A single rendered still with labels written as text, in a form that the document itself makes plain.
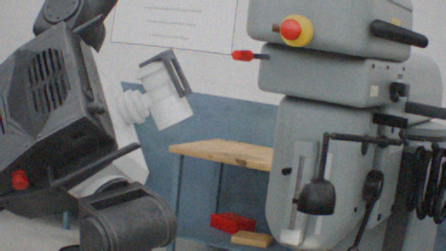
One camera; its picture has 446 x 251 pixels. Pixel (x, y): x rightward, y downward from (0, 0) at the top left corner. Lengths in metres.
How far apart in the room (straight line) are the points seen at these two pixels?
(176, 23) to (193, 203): 1.48
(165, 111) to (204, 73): 5.18
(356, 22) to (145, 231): 0.54
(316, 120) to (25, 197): 0.61
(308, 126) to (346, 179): 0.13
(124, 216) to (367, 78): 0.55
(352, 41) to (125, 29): 5.60
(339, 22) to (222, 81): 5.07
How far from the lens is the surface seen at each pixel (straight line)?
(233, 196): 6.52
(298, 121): 1.62
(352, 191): 1.64
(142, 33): 6.88
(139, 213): 1.31
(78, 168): 1.32
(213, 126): 6.53
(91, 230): 1.29
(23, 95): 1.31
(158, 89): 1.40
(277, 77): 1.60
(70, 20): 1.47
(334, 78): 1.56
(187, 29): 6.66
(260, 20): 1.52
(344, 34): 1.46
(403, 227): 2.06
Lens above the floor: 1.75
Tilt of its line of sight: 7 degrees down
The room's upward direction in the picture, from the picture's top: 7 degrees clockwise
